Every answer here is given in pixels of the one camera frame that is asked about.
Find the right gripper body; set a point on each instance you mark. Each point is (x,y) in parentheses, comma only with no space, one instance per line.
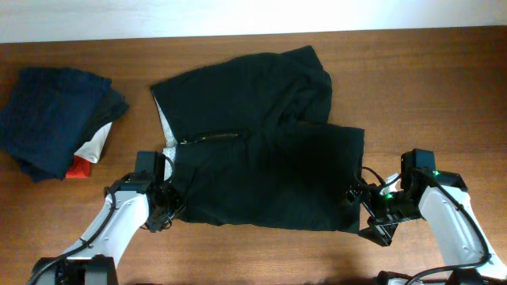
(384,208)

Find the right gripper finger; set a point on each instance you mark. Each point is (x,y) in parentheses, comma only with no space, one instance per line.
(353,195)
(381,234)

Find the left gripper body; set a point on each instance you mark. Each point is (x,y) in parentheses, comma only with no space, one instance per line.
(172,201)

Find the black shorts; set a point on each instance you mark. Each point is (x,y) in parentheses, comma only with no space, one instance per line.
(253,144)

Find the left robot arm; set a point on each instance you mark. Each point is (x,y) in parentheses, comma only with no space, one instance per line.
(143,199)

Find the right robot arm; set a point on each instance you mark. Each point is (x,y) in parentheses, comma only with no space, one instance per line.
(441,198)

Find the folded white garment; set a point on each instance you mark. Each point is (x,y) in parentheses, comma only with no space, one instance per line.
(91,150)

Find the folded red garment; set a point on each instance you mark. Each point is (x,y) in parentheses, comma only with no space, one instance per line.
(80,168)

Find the folded dark grey garment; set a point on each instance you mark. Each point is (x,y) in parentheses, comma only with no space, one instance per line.
(111,107)

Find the folded navy blue garment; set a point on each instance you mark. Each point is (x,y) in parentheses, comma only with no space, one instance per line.
(48,110)

